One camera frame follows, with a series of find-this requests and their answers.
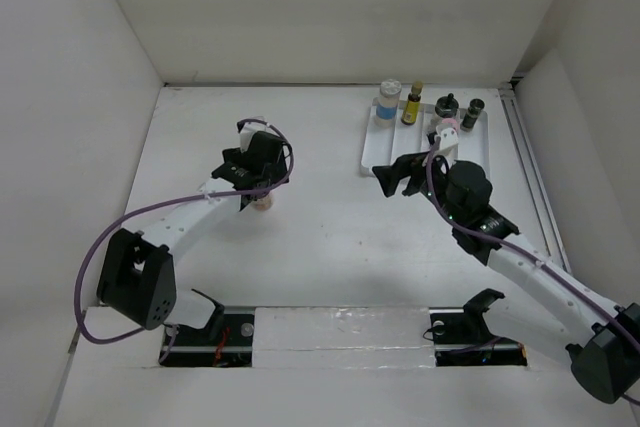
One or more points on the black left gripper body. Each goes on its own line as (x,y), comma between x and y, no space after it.
(276,172)

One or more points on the yellow-label dark sauce bottle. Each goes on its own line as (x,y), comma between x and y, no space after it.
(411,110)

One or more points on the tall blue-label silver-lid bottle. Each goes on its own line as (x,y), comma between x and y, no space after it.
(387,102)

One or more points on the black knob lid shaker jar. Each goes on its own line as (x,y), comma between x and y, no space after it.
(446,107)

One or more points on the small black-cap pepper bottle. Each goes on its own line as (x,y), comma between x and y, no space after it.
(473,112)

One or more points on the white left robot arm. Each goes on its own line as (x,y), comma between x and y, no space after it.
(138,277)

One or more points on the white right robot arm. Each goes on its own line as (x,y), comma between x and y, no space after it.
(597,337)

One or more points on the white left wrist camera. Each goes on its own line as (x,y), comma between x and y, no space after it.
(246,134)

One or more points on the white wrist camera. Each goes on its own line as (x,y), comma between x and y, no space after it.
(246,134)
(445,145)

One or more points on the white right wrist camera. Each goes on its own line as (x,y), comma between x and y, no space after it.
(445,145)

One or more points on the aluminium side rail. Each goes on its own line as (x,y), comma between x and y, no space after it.
(544,213)

